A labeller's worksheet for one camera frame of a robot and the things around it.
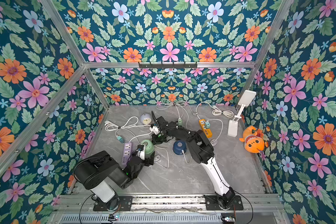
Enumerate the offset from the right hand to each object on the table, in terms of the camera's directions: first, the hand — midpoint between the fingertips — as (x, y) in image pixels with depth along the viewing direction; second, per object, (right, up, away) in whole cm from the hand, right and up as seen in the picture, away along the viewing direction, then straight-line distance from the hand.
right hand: (155, 139), depth 96 cm
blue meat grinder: (+16, -2, -12) cm, 20 cm away
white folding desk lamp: (+58, +26, -12) cm, 65 cm away
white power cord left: (-21, +12, +12) cm, 27 cm away
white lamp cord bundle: (+57, +19, +16) cm, 62 cm away
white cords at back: (+19, +26, +19) cm, 37 cm away
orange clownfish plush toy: (+65, -1, -8) cm, 65 cm away
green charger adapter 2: (-24, +1, -1) cm, 24 cm away
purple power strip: (-18, -8, -6) cm, 20 cm away
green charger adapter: (+17, +12, +3) cm, 21 cm away
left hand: (-3, -6, -5) cm, 9 cm away
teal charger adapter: (+37, +10, +2) cm, 39 cm away
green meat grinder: (-2, -3, -12) cm, 12 cm away
